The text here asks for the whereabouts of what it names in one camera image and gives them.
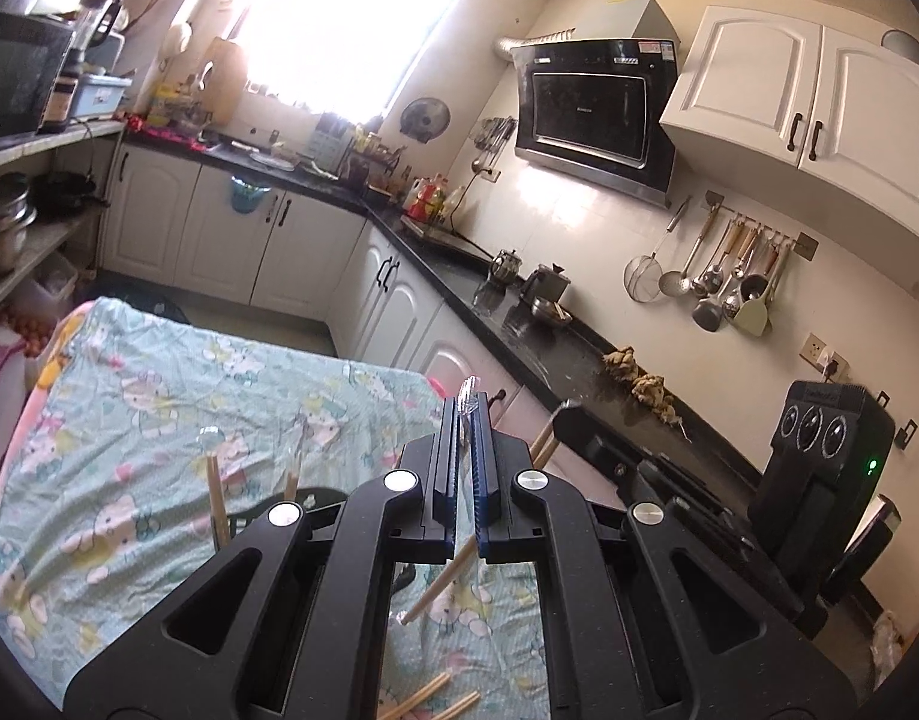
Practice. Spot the wooden cutting board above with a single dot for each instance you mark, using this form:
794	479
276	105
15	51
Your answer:
223	82

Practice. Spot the cartoon printed tablecloth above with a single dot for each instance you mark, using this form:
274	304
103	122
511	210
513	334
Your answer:
167	405

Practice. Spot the large dark steel ladle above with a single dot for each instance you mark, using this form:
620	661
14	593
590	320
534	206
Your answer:
707	313

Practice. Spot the white wall cabinet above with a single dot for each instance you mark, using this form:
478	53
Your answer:
804	90

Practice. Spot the blue hanging bin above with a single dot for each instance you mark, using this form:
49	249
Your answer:
246	195

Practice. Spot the group of condiment bottles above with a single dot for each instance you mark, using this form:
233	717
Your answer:
429	199

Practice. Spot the wall utensil rail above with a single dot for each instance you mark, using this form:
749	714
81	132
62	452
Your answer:
759	223

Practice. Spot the kitchen window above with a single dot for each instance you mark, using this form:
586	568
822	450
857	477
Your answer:
339	15

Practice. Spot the pile of ginger roots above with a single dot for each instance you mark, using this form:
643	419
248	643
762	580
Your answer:
647	386

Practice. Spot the stacked steel pots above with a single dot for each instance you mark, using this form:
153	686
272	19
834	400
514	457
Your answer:
6	225

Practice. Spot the metal pitcher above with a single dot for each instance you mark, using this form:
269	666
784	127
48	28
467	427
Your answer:
543	283

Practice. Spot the green plastic spatula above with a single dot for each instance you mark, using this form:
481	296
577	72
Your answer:
754	315

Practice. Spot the black blender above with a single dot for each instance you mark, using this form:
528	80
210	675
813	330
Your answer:
69	67

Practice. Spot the green plastic chopstick holder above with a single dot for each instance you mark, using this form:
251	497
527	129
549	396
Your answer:
317	499

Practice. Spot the wooden chopstick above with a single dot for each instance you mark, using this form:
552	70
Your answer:
422	690
218	495
459	703
546	446
291	487
437	592

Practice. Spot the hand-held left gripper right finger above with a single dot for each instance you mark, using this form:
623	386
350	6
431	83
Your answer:
483	495

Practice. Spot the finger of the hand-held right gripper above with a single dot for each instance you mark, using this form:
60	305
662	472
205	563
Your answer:
591	439
729	562

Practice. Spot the black stone countertop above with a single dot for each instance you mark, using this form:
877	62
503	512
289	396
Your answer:
564	360

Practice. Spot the black gas stove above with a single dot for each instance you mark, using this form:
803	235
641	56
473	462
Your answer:
448	240

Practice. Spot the black glass range hood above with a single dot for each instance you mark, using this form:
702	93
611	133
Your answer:
591	112

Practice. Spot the small hanging kitchen tools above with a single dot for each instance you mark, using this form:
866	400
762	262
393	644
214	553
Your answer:
493	139

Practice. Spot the black wok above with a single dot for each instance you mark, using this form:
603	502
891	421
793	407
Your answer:
69	191

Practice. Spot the metal shelf table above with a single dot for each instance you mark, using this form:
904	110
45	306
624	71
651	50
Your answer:
32	150

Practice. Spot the black microwave oven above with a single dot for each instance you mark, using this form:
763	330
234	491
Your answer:
17	82

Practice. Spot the steel kettle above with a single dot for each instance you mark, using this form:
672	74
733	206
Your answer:
507	266

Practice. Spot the steel bowl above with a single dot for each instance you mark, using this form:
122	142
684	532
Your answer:
553	313

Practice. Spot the small wall fan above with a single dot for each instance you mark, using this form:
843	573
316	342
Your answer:
425	118

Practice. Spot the wall power socket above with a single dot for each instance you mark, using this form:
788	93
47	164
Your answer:
823	356

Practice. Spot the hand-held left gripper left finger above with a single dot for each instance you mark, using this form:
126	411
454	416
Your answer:
446	480

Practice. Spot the white base cabinets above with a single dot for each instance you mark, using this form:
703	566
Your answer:
309	255

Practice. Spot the blue plastic box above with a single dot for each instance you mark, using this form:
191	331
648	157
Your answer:
103	97

